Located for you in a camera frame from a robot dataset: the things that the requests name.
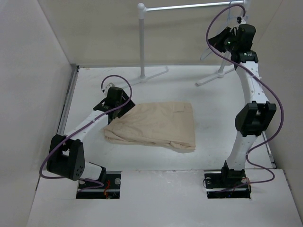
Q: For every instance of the beige trousers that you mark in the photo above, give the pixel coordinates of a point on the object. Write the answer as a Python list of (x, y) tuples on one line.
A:
[(163, 124)]

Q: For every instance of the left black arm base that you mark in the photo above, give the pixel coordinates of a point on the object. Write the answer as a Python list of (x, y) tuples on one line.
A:
[(109, 190)]

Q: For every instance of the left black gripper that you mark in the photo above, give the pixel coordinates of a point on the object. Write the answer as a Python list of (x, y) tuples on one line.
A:
[(127, 108)]

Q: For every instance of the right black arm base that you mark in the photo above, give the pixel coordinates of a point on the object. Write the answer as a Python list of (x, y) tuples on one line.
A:
[(226, 184)]

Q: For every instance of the white clothes rack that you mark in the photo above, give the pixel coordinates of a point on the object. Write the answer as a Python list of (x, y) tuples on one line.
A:
[(172, 35)]

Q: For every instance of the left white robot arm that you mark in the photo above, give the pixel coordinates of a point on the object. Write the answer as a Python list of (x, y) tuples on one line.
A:
[(66, 158)]

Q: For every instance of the light blue wire hanger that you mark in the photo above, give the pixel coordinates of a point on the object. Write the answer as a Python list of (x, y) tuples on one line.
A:
[(244, 8)]

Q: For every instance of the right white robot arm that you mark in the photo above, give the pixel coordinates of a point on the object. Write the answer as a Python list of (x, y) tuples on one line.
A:
[(255, 117)]

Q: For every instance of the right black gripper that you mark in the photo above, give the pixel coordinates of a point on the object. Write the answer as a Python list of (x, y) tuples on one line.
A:
[(217, 40)]

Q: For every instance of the left aluminium table rail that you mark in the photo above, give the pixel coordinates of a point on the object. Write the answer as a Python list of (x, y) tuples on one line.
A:
[(68, 99)]

